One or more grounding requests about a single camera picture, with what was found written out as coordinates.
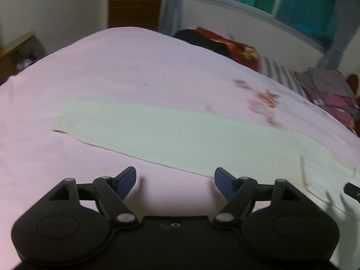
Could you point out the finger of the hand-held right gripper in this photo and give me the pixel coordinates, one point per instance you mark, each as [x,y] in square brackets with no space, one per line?
[353,191]

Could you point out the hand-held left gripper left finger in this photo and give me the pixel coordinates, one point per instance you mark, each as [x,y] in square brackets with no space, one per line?
[125,181]

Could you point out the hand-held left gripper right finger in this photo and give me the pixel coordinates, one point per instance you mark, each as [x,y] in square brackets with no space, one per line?
[224,184]

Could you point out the pile of folded clothes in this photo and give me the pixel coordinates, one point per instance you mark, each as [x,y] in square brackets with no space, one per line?
[329,95]

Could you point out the brown and white headboard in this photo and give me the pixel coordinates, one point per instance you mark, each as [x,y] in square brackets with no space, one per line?
[355,83]

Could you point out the pink floral bedsheet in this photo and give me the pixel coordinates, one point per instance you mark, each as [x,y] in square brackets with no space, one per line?
[126,70]

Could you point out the grey white striped sheet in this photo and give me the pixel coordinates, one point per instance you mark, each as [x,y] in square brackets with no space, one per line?
[278,74]

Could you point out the red floral pillow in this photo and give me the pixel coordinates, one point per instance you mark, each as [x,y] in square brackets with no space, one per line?
[242,52]

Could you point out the grey curtain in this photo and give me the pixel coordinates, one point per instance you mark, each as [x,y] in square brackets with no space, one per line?
[171,2]
[333,52]

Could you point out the black bag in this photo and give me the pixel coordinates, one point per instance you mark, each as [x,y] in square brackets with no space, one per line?
[202,40]

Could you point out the wooden bedside cabinet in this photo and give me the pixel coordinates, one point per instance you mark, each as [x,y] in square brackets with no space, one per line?
[19,53]

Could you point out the brown wooden door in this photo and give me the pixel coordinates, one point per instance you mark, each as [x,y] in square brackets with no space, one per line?
[135,2]

